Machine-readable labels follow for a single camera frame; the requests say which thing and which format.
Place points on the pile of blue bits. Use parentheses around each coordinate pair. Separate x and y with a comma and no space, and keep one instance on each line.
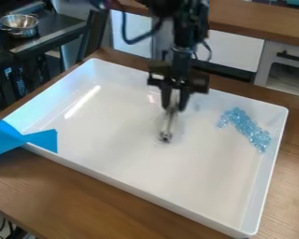
(245,125)

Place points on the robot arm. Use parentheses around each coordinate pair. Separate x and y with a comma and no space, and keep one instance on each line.
(185,28)

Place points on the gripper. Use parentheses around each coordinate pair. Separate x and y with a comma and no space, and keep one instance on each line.
(179,73)

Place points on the silver pot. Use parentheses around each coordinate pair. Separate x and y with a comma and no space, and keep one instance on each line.
(19,25)

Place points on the silver tool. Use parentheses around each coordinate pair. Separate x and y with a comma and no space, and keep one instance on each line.
(168,124)

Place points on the black table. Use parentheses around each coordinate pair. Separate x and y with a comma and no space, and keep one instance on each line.
(27,46)

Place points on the white tray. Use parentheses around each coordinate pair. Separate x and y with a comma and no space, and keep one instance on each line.
(148,149)

